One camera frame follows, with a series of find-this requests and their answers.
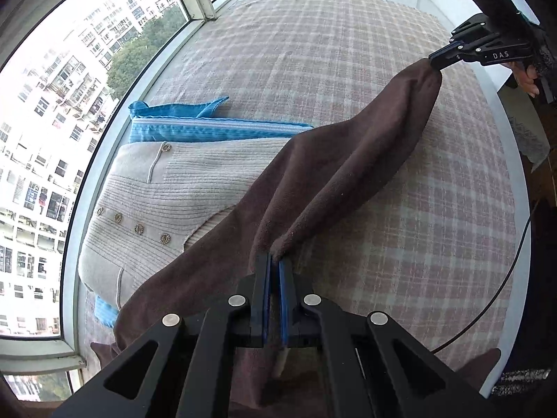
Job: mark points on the person's right hand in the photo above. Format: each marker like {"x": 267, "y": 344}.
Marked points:
{"x": 527, "y": 80}

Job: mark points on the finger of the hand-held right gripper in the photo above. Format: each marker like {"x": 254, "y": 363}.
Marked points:
{"x": 474, "y": 28}
{"x": 452, "y": 54}

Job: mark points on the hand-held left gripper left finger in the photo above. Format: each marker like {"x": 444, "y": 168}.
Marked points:
{"x": 261, "y": 296}

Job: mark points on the folded blue garment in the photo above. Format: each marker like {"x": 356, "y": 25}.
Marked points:
{"x": 196, "y": 128}

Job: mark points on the person's black tweed-trimmed jacket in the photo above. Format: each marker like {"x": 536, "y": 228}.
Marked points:
{"x": 531, "y": 383}

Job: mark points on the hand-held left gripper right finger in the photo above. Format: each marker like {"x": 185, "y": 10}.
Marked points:
{"x": 285, "y": 305}

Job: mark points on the brown fleece garment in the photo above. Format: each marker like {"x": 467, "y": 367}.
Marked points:
{"x": 348, "y": 161}

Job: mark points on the plaid blanket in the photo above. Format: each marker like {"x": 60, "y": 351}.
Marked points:
{"x": 326, "y": 52}

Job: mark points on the folded beige knit cardigan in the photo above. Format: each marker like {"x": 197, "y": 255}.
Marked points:
{"x": 174, "y": 191}

